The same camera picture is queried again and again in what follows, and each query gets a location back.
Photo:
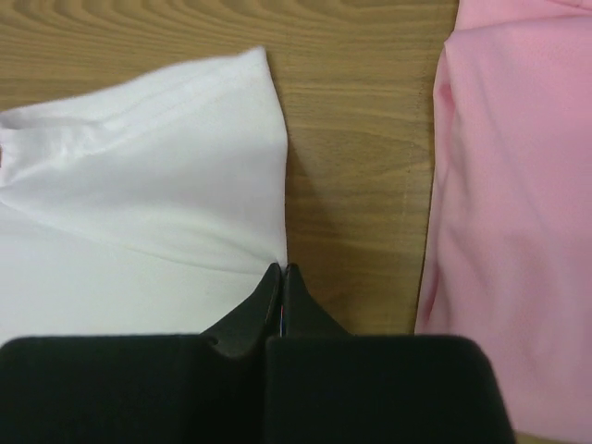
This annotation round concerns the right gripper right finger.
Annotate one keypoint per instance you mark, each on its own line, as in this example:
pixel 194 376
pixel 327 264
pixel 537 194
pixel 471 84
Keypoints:
pixel 325 385

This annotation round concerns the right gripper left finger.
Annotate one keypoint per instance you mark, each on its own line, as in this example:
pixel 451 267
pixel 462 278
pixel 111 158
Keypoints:
pixel 189 388

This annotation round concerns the white t shirt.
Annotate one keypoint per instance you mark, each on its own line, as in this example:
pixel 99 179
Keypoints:
pixel 151 207

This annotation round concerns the folded pink t shirt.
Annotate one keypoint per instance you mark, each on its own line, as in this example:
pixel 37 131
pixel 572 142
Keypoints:
pixel 508 249

